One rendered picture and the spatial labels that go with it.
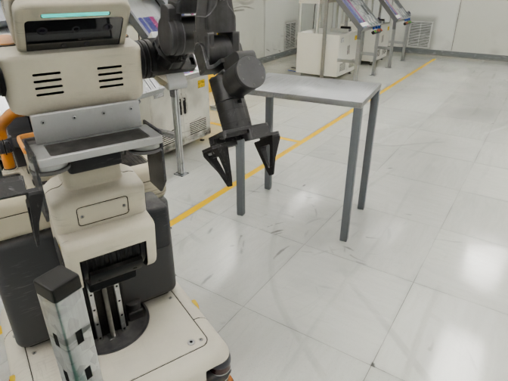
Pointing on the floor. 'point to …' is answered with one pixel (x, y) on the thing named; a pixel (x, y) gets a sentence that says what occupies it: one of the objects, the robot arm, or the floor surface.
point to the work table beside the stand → (298, 91)
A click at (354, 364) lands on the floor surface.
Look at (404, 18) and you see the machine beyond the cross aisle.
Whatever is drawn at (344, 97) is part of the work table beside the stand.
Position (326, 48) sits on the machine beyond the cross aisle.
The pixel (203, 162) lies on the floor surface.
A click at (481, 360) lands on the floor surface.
